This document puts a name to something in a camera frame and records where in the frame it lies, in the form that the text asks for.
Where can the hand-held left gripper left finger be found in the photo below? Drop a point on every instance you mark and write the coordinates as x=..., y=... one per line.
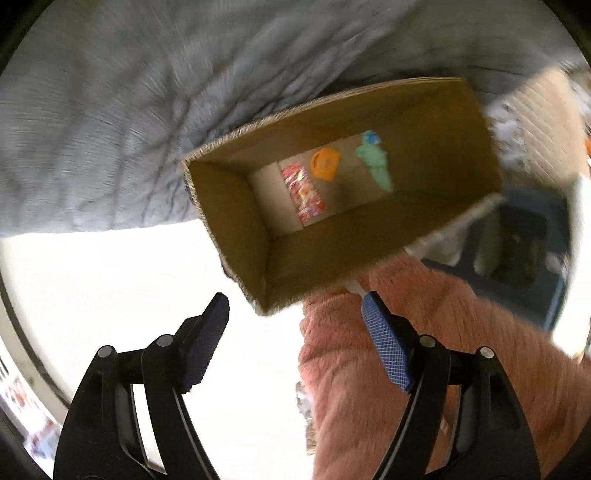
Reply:
x=205, y=341

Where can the red printed snack wrapper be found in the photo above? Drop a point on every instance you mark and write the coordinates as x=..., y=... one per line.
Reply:
x=304, y=194

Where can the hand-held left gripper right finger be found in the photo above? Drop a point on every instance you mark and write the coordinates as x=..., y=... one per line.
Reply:
x=385, y=341

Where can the floral quilted slipper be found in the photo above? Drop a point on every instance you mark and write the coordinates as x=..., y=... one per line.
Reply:
x=307, y=415

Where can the colourful printed packets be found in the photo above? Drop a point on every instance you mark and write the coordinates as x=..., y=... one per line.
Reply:
x=39, y=438

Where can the orange plastic toy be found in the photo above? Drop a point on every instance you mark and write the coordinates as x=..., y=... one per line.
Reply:
x=325, y=164

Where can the white paper roll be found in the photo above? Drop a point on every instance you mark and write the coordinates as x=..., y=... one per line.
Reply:
x=579, y=258

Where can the brown cardboard box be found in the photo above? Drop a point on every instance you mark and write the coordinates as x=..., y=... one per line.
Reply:
x=415, y=138

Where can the beige quilted cushion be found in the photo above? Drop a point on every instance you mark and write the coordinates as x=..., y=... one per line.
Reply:
x=545, y=129

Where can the grey cloth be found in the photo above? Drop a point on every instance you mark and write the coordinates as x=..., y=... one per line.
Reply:
x=115, y=115

